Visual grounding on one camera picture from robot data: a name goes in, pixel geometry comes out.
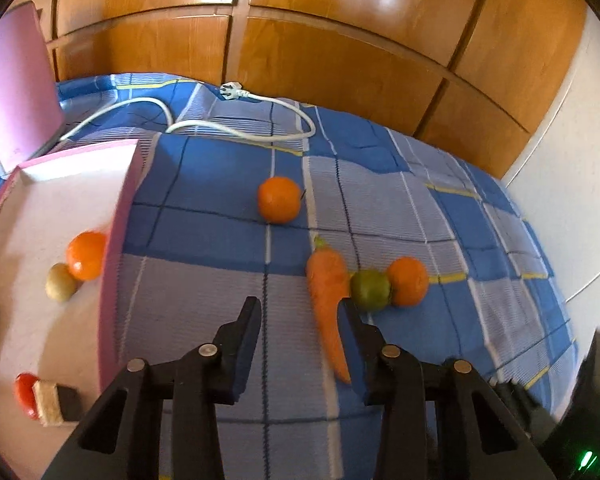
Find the pink electric kettle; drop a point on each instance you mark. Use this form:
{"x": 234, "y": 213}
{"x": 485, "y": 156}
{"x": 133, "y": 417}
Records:
{"x": 31, "y": 117}

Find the small yellow-brown potato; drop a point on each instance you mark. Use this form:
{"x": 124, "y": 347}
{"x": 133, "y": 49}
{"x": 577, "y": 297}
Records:
{"x": 60, "y": 284}

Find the orange oval tomato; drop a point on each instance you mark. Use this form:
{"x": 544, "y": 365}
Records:
{"x": 85, "y": 255}

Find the orange tangerine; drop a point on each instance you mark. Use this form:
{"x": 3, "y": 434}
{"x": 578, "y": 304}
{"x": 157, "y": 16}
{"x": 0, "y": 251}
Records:
{"x": 409, "y": 282}
{"x": 279, "y": 200}

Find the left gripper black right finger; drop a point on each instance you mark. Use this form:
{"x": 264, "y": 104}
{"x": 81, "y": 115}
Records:
{"x": 483, "y": 430}

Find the blue plaid tablecloth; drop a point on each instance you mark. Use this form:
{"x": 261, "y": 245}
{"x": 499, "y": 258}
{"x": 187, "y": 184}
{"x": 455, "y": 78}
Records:
{"x": 196, "y": 246}

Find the red tomato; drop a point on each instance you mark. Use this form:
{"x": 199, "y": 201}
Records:
{"x": 23, "y": 387}

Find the green tomato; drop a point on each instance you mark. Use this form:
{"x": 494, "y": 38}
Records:
{"x": 370, "y": 290}

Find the white and dark block piece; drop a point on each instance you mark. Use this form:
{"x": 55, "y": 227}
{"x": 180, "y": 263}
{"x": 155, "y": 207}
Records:
{"x": 57, "y": 404}

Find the pink white shallow tray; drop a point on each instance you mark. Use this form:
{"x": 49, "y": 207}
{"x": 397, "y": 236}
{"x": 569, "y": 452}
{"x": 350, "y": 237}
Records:
{"x": 62, "y": 222}

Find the orange carrot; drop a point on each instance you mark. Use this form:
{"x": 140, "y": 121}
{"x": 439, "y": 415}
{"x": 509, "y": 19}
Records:
{"x": 328, "y": 282}

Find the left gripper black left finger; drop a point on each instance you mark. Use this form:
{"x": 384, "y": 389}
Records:
{"x": 119, "y": 437}

